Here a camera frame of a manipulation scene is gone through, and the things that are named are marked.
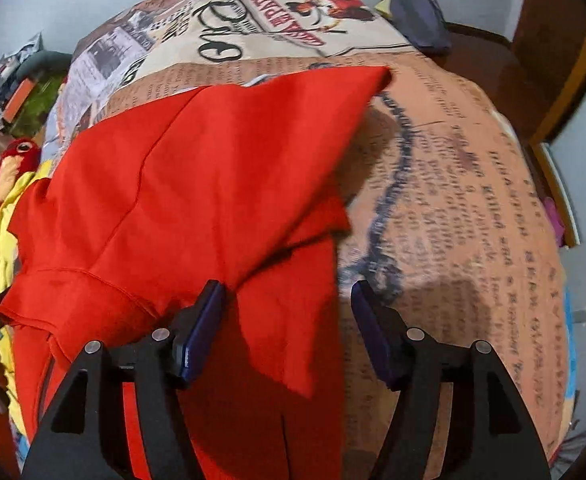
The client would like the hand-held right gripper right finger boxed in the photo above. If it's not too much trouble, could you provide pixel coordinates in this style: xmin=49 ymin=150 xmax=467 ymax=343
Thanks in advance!
xmin=350 ymin=280 xmax=552 ymax=480

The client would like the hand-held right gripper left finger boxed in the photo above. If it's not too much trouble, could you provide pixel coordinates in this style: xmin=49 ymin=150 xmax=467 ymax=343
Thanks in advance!
xmin=20 ymin=280 xmax=227 ymax=480

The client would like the red zip jacket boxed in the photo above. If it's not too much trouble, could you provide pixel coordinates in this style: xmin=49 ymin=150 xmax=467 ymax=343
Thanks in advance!
xmin=0 ymin=66 xmax=393 ymax=480

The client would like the yellow cloth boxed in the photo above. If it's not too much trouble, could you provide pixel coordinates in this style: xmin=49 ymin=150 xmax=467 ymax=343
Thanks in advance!
xmin=0 ymin=160 xmax=54 ymax=436

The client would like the printed newspaper-pattern blanket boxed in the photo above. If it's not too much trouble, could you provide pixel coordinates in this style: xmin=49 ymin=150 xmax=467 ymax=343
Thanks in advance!
xmin=38 ymin=0 xmax=580 ymax=480

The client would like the red parrot plush toy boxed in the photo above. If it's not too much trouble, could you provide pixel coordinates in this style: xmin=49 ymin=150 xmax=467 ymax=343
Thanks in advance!
xmin=0 ymin=138 xmax=42 ymax=224

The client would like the orange box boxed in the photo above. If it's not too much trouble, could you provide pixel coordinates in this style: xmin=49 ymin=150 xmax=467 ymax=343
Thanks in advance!
xmin=1 ymin=80 xmax=36 ymax=124

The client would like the green patterned cloth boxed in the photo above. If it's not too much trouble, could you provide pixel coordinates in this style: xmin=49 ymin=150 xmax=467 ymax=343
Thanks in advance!
xmin=13 ymin=75 xmax=69 ymax=129

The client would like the grey neck pillow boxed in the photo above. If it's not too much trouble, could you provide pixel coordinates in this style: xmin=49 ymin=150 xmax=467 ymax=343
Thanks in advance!
xmin=15 ymin=52 xmax=74 ymax=86

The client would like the pile of clutter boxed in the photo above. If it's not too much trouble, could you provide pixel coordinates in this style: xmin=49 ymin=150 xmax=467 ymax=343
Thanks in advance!
xmin=0 ymin=32 xmax=44 ymax=92

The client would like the grey-blue backpack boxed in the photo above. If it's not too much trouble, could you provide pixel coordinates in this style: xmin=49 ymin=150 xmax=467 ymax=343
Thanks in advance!
xmin=389 ymin=0 xmax=453 ymax=56

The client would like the brown wooden door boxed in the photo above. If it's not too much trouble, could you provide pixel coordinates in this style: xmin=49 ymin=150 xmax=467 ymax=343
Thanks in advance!
xmin=510 ymin=0 xmax=586 ymax=142

